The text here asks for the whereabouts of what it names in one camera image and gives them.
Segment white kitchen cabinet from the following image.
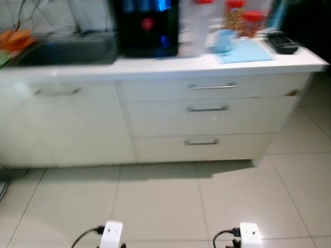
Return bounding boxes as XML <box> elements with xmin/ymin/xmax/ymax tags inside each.
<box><xmin>0</xmin><ymin>49</ymin><xmax>330</xmax><ymax>168</ymax></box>

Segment white drawer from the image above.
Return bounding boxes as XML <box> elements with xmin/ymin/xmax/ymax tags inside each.
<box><xmin>124</xmin><ymin>97</ymin><xmax>298</xmax><ymax>138</ymax></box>
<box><xmin>132</xmin><ymin>133</ymin><xmax>275</xmax><ymax>162</ymax></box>
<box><xmin>118</xmin><ymin>74</ymin><xmax>311</xmax><ymax>102</ymax></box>

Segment white cabinet door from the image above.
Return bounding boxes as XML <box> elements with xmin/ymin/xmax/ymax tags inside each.
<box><xmin>0</xmin><ymin>82</ymin><xmax>136</xmax><ymax>167</ymax></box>

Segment dark round base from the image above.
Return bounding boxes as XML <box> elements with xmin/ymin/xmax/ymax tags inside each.
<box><xmin>0</xmin><ymin>165</ymin><xmax>31</xmax><ymax>181</ymax></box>

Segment light blue mat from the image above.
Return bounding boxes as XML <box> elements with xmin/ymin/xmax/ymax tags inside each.
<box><xmin>215</xmin><ymin>40</ymin><xmax>274</xmax><ymax>64</ymax></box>

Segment stainless steel sink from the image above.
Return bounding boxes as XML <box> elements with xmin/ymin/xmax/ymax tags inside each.
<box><xmin>10</xmin><ymin>34</ymin><xmax>118</xmax><ymax>67</ymax></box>

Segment blue cup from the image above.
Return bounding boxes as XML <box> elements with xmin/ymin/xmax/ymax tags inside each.
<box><xmin>214</xmin><ymin>29</ymin><xmax>237</xmax><ymax>54</ymax></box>

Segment black rectangular tray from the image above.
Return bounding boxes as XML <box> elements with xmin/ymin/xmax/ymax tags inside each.
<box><xmin>266</xmin><ymin>32</ymin><xmax>299</xmax><ymax>55</ymax></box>

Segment short jar red lid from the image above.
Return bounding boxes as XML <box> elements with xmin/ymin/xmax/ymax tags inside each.
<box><xmin>241</xmin><ymin>10</ymin><xmax>265</xmax><ymax>38</ymax></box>

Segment tall jar red lid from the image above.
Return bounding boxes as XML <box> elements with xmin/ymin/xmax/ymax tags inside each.
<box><xmin>225</xmin><ymin>0</ymin><xmax>245</xmax><ymax>32</ymax></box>

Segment orange bowl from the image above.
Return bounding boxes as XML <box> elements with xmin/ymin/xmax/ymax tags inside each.
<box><xmin>0</xmin><ymin>29</ymin><xmax>34</xmax><ymax>52</ymax></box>

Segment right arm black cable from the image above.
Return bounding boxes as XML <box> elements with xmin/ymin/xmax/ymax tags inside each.
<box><xmin>213</xmin><ymin>229</ymin><xmax>241</xmax><ymax>248</ymax></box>

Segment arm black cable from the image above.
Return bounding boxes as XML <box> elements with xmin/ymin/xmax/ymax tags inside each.
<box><xmin>71</xmin><ymin>226</ymin><xmax>106</xmax><ymax>248</ymax></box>
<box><xmin>213</xmin><ymin>229</ymin><xmax>241</xmax><ymax>248</ymax></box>

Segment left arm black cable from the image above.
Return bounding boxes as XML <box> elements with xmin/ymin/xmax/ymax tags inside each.
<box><xmin>71</xmin><ymin>226</ymin><xmax>106</xmax><ymax>248</ymax></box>

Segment silver drawer handle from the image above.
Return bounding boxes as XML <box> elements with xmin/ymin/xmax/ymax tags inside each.
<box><xmin>187</xmin><ymin>83</ymin><xmax>238</xmax><ymax>91</ymax></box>
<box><xmin>186</xmin><ymin>105</ymin><xmax>229</xmax><ymax>113</ymax></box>
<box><xmin>184</xmin><ymin>138</ymin><xmax>219</xmax><ymax>146</ymax></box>

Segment silver door handle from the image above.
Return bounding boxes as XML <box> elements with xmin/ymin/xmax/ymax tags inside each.
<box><xmin>34</xmin><ymin>88</ymin><xmax>82</xmax><ymax>96</ymax></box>

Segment thin black cable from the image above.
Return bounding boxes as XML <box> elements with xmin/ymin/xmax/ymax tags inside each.
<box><xmin>13</xmin><ymin>0</ymin><xmax>47</xmax><ymax>29</ymax></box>

